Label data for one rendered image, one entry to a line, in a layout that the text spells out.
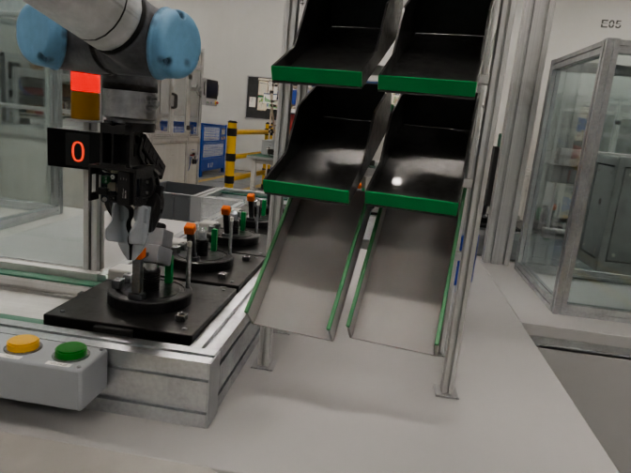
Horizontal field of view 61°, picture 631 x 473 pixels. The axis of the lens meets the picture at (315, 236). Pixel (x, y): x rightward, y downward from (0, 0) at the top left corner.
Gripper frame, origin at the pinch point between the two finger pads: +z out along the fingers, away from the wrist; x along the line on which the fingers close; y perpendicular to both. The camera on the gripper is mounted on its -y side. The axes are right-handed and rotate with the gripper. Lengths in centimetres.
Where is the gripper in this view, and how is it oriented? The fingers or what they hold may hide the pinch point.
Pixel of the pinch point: (133, 251)
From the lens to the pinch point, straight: 89.5
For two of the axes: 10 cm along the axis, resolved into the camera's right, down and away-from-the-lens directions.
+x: 9.9, 1.2, -1.1
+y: -1.3, 2.0, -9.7
